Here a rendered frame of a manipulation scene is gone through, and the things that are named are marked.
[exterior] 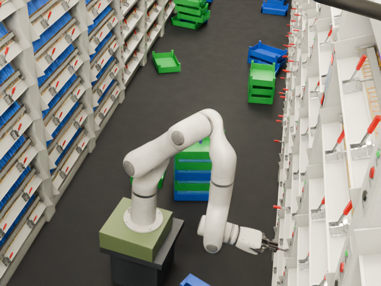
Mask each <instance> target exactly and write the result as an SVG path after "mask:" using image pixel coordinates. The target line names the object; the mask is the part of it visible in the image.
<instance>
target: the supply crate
mask: <svg viewBox="0 0 381 286"><path fill-rule="evenodd" d="M209 145H210V138H209V137H205V138H204V139H202V143H201V144H199V142H197V143H195V144H193V145H192V146H190V147H188V148H186V149H185V150H183V151H182V152H180V153H178V154H176V159H210V156H209Z"/></svg>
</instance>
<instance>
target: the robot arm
mask: <svg viewBox="0 0 381 286"><path fill-rule="evenodd" d="M205 137H209V138H210V145H209V156H210V159H211V162H212V169H211V178H210V189H209V201H208V207H207V211H206V215H203V216H202V217H201V219H200V223H199V225H198V229H197V234H198V235H201V236H204V240H203V243H204V248H205V250H206V251H207V252H209V253H216V252H218V251H219V250H220V249H221V247H222V243H223V242H224V243H228V244H230V245H233V244H235V246H236V247H237V248H239V249H241V250H244V251H246V252H249V253H251V254H255V255H257V254H260V255H261V254H262V253H263V251H267V250H268V251H272V252H274V253H276V252H277V250H278V243H277V242H273V241H270V240H269V239H268V238H266V236H265V234H264V233H262V232H261V231H259V230H256V229H251V228H246V227H241V226H240V227H238V225H235V224H232V223H229V222H227V217H228V211H229V207H230V202H231V196H232V189H233V185H234V177H235V170H236V161H237V158H236V153H235V150H234V149H233V148H232V146H231V145H230V143H229V142H228V140H227V138H226V136H225V133H224V130H223V120H222V117H221V115H220V114H219V113H218V112H217V111H215V110H213V109H204V110H202V111H199V112H197V113H195V114H194V115H192V116H190V117H188V118H186V119H184V120H182V121H180V122H178V123H177V124H175V125H173V126H172V127H171V128H170V129H169V130H168V131H167V132H166V133H164V134H162V135H161V136H159V137H158V138H156V139H154V140H152V141H150V142H148V143H146V144H144V145H142V146H140V147H138V148H136V149H135V150H133V151H131V152H130V153H128V154H127V155H126V156H125V158H124V161H123V167H124V170H125V172H126V173H127V174H128V175H129V176H131V177H133V181H132V203H131V207H129V208H128V209H127V210H126V212H125V213H124V224H125V225H126V226H127V228H129V229H130V230H132V231H134V232H137V233H150V232H153V231H155V230H157V229H158V228H159V227H160V226H161V225H162V222H163V215H162V213H161V211H160V210H159V209H158V208H156V205H157V197H158V183H159V181H160V179H161V177H162V176H163V174H164V172H165V171H166V169H167V167H168V164H169V162H170V158H171V157H173V156H175V155H176V154H178V153H180V152H182V151H183V150H185V149H186V148H188V147H190V146H192V145H193V144H195V143H197V142H199V141H201V140H202V139H204V138H205ZM262 246H263V247H262Z"/></svg>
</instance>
